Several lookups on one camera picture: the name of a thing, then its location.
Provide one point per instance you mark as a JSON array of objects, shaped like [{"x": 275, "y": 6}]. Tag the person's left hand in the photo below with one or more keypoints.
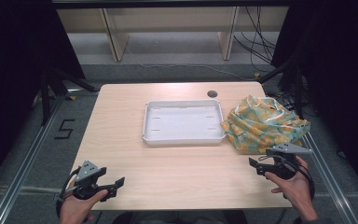
[{"x": 74, "y": 210}]

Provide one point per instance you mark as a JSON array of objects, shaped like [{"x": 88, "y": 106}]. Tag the light wooden bench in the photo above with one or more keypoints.
[{"x": 174, "y": 18}]

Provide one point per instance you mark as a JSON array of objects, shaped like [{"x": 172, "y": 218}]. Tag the person's right hand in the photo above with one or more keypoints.
[{"x": 298, "y": 193}]

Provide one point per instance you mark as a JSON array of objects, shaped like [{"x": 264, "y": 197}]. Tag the black metal stand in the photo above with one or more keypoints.
[
  {"x": 293, "y": 81},
  {"x": 51, "y": 90}
]

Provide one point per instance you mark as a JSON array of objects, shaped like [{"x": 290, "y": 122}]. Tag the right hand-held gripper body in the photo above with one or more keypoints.
[{"x": 284, "y": 166}]

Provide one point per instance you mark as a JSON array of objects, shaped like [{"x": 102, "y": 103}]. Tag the yellow and teal patterned bag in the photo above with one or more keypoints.
[{"x": 261, "y": 124}]

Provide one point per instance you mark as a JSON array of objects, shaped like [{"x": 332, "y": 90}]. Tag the aluminium floor rail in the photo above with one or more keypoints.
[
  {"x": 28, "y": 161},
  {"x": 329, "y": 180}
]

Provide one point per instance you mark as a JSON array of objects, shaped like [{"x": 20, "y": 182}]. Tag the black curtain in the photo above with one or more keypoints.
[
  {"x": 12, "y": 77},
  {"x": 338, "y": 77}
]

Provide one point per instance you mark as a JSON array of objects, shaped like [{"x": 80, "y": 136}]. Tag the white plastic tray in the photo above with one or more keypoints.
[{"x": 183, "y": 124}]

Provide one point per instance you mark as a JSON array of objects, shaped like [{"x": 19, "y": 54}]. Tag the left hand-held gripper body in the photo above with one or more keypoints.
[{"x": 87, "y": 172}]

